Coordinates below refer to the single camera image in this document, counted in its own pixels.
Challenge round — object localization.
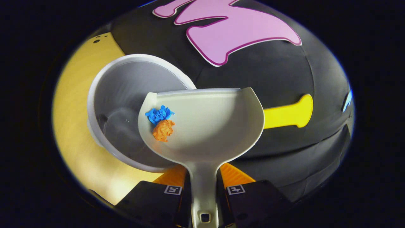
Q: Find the white plastic dustpan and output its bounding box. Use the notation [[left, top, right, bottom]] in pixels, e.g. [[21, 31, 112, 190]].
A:
[[137, 87, 265, 228]]

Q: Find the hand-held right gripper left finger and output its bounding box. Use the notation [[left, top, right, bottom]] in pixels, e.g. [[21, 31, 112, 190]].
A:
[[115, 165, 190, 228]]

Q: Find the orange paper scrap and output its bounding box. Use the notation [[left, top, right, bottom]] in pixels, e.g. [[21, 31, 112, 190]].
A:
[[153, 119, 175, 142]]

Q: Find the wooden desktop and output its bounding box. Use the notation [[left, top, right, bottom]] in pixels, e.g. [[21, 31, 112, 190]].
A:
[[52, 32, 179, 206]]

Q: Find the blue paper scrap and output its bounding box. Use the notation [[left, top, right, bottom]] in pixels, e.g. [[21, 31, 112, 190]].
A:
[[145, 105, 175, 125]]

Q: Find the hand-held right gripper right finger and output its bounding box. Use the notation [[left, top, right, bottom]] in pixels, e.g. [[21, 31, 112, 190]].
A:
[[218, 163, 293, 228]]

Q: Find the white ribbed garbage bin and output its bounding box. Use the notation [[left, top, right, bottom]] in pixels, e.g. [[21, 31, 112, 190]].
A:
[[87, 54, 197, 173]]

